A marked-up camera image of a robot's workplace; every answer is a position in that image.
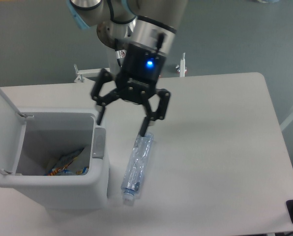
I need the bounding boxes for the white levelling foot bracket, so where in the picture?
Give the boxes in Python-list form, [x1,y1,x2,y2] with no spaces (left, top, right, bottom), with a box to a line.
[176,52,187,77]

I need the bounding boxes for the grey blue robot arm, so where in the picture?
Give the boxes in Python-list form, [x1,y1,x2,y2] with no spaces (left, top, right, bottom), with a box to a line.
[67,0,187,136]

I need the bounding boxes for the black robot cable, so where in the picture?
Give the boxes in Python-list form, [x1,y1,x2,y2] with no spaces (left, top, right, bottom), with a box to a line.
[106,0,125,68]

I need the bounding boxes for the white trash can lid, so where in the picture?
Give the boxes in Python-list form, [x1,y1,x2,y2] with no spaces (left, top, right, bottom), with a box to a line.
[0,88,27,175]

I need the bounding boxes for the crushed clear plastic bottle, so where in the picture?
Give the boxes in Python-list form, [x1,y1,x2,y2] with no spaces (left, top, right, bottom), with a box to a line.
[121,132,154,206]

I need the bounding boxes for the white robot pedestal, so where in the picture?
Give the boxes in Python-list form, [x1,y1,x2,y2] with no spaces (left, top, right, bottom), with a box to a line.
[73,19,137,84]

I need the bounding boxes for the white trash can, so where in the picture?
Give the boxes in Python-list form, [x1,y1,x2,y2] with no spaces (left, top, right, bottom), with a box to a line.
[0,108,109,209]

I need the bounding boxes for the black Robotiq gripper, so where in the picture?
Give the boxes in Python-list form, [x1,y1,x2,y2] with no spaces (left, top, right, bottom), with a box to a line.
[90,44,171,137]

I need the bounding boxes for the colourful raccoon snack bag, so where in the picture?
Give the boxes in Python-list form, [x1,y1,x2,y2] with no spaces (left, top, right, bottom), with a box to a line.
[44,148,89,176]

